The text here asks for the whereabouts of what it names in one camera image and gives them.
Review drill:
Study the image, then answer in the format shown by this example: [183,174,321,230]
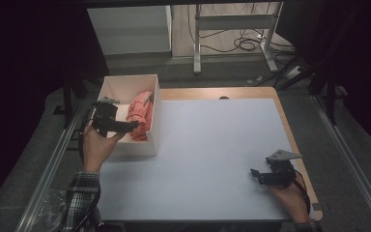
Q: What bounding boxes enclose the white cabinet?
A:
[87,5,173,56]

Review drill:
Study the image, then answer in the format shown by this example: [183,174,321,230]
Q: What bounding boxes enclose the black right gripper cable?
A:
[291,170,312,215]

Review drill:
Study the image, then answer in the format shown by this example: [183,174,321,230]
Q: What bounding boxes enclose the white metal desk frame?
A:
[192,1,284,75]

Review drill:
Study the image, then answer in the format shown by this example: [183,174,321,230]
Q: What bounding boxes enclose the black floor cables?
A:
[186,3,296,55]

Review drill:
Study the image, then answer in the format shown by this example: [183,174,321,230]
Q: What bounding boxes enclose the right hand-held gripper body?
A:
[265,149,303,189]

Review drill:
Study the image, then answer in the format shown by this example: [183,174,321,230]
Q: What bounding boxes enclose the person's left hand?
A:
[81,124,127,174]

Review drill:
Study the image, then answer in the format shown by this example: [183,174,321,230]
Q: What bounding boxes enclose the aluminium rail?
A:
[14,102,88,232]
[312,95,371,232]

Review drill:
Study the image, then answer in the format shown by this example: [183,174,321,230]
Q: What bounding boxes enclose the person's right hand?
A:
[268,173,311,224]

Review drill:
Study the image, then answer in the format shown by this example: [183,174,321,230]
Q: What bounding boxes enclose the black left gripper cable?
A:
[78,101,101,162]

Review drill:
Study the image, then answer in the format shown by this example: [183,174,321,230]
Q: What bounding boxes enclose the white box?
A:
[91,73,161,158]

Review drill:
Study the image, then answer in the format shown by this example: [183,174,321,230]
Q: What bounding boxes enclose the dark metal stand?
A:
[52,73,88,130]
[308,57,349,126]

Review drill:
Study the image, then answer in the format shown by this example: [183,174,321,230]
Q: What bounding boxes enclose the clear plastic bag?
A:
[35,187,69,232]

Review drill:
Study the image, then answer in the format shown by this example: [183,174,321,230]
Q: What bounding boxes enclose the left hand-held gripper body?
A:
[91,97,121,138]

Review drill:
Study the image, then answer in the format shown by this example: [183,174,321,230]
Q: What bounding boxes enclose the light blue table mat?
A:
[98,98,317,222]

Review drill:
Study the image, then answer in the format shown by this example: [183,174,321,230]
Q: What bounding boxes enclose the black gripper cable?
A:
[78,101,101,162]
[291,170,312,215]

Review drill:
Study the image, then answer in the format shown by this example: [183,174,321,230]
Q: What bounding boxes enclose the white power strip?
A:
[286,65,304,80]

